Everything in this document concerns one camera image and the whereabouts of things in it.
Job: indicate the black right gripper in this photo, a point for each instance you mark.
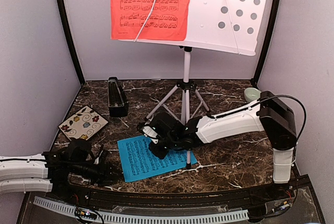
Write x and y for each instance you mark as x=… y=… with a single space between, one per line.
x=160 y=153

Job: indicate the black right frame post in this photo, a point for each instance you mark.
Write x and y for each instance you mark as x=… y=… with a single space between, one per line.
x=266 y=44

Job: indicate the black left frame post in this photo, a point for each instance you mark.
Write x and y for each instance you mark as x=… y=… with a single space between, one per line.
x=69 y=40

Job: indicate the grey slotted cable duct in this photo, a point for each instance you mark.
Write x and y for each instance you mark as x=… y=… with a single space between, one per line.
x=84 y=214

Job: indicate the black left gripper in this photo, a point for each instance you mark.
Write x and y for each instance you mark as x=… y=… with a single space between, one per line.
x=105 y=175

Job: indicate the blue sheet music page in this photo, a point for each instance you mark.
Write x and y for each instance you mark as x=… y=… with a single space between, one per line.
x=139 y=163

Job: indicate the pale green ceramic bowl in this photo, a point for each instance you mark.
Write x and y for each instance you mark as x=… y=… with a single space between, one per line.
x=251 y=94

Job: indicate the white folding tripod stand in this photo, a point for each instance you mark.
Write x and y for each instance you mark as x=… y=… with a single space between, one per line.
x=184 y=98

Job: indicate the black frame post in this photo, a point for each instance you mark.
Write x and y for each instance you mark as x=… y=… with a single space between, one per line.
x=69 y=40
x=266 y=44

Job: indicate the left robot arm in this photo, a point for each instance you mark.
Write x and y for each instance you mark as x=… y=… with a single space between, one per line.
x=50 y=170

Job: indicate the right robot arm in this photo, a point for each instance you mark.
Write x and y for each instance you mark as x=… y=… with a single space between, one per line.
x=267 y=114

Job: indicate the white perforated music stand desk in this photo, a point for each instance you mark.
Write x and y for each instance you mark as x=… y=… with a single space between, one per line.
x=222 y=25

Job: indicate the red sheet music page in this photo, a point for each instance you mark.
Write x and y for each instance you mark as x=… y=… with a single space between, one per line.
x=162 y=20

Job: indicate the black metronome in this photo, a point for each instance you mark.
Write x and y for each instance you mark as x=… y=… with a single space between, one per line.
x=117 y=101

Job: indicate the floral square ceramic tile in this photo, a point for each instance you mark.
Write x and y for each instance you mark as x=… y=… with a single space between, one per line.
x=83 y=124

